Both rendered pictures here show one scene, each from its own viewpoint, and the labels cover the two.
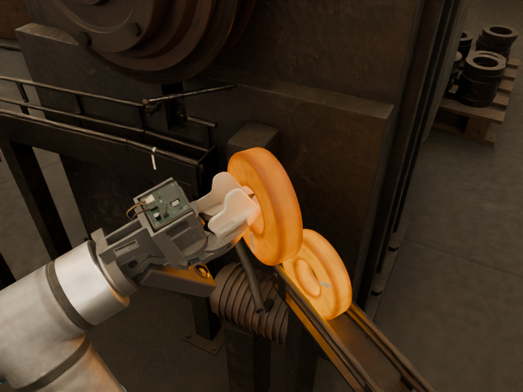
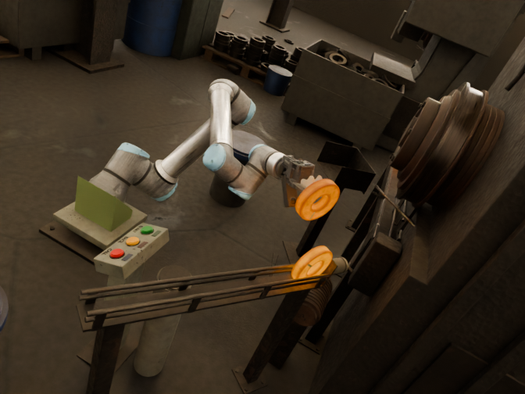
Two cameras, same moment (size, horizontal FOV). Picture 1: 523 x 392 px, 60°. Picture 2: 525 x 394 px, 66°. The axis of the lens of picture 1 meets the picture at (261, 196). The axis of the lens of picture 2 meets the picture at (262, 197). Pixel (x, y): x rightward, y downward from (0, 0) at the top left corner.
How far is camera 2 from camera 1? 1.08 m
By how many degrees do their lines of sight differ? 58
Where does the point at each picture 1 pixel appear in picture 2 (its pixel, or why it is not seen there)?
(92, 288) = (273, 159)
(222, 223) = (303, 183)
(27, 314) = (265, 151)
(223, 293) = not seen: hidden behind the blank
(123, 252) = (286, 161)
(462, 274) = not seen: outside the picture
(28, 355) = (255, 157)
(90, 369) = (254, 175)
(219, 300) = not seen: hidden behind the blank
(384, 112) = (416, 276)
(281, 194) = (313, 186)
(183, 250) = (292, 178)
